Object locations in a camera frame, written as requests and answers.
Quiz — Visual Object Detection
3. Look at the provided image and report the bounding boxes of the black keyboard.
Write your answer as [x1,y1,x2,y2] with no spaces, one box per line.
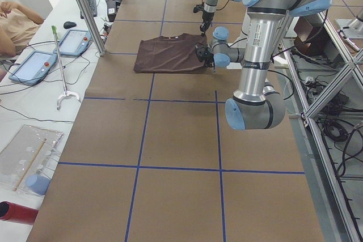
[86,0,98,17]

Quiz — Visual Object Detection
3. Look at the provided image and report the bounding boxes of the black cable bundle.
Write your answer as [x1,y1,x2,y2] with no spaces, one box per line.
[300,74,363,177]

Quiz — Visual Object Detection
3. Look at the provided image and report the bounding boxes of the aluminium frame rail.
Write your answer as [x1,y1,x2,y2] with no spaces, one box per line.
[279,12,363,242]

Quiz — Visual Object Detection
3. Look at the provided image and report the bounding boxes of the brown t-shirt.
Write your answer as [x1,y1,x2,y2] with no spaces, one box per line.
[133,33,207,73]

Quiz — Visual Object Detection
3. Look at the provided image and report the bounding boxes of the clear plastic bag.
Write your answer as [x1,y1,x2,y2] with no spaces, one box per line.
[1,125,64,196]

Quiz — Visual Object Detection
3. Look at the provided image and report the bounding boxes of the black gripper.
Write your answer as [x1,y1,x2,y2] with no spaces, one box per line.
[202,52,217,73]
[200,11,214,37]

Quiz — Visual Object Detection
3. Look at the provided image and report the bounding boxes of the person in beige shirt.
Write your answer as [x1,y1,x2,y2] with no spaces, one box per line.
[1,1,44,57]

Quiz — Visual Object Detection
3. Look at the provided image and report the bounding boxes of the white reacher grabber stick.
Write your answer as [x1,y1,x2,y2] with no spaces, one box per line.
[51,25,81,111]

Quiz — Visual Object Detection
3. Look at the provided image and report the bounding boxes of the blue teach pendant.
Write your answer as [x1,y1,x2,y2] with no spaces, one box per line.
[9,50,57,86]
[59,29,91,57]

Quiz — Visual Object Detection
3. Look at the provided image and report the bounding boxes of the near blue teach pendant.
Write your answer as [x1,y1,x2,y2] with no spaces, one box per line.
[9,50,57,86]

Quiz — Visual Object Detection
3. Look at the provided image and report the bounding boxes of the blue tape line lengthwise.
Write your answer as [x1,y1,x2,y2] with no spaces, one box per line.
[58,162,305,175]

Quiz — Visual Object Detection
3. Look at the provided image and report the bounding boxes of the black computer mouse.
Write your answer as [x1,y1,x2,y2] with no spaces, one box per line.
[63,21,77,29]

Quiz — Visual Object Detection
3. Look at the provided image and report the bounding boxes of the blue plastic cup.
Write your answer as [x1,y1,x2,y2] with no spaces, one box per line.
[26,175,50,196]

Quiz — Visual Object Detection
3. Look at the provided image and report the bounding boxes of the red cylinder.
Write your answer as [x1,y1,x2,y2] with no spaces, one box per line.
[1,201,39,225]

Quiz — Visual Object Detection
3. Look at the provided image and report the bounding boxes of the far blue teach pendant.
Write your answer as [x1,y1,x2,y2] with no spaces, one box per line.
[59,29,91,57]

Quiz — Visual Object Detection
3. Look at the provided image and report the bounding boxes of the wooden stick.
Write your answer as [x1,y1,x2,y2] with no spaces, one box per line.
[12,138,47,192]

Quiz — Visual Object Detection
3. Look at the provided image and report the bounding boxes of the cardboard box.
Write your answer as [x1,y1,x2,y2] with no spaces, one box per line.
[294,15,329,57]

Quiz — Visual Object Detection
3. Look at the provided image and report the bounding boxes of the blue tape line crosswise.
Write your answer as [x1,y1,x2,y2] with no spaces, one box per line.
[214,90,227,242]

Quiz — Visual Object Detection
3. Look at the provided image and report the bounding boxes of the aluminium frame post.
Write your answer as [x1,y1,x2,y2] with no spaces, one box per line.
[76,0,106,56]

